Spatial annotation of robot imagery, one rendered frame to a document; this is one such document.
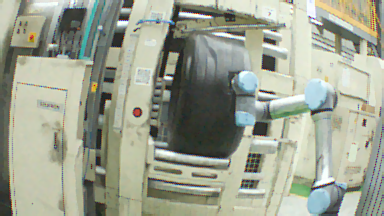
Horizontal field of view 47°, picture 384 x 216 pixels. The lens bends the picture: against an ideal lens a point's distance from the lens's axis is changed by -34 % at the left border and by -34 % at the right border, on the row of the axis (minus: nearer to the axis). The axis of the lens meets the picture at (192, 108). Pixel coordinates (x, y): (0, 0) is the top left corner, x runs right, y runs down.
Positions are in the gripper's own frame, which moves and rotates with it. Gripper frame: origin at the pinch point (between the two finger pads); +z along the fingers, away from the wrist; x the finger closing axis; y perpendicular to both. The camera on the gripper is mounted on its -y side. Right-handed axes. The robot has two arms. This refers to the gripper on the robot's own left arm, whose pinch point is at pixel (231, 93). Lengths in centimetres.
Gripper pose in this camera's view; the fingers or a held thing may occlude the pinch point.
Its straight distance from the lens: 259.3
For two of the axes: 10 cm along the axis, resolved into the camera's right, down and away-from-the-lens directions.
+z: -1.3, 0.5, 9.9
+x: -9.8, -1.5, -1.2
